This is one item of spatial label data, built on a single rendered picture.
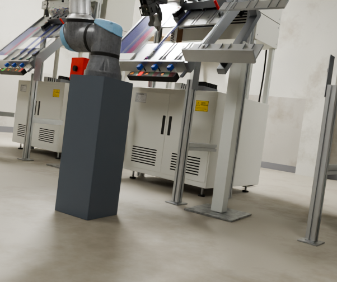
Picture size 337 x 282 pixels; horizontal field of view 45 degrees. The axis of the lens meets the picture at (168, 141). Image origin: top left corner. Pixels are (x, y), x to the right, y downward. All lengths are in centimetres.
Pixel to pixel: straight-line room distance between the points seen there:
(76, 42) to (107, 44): 15
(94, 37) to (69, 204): 66
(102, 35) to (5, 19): 435
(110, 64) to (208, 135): 92
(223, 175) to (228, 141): 16
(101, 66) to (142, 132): 112
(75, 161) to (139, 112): 116
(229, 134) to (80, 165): 75
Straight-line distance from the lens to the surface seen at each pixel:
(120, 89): 164
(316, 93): 502
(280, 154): 521
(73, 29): 175
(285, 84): 528
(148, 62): 228
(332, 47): 508
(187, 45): 229
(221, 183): 200
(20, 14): 610
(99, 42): 166
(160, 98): 261
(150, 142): 263
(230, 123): 198
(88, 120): 160
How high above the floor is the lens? 41
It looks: 3 degrees down
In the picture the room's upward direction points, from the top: 7 degrees clockwise
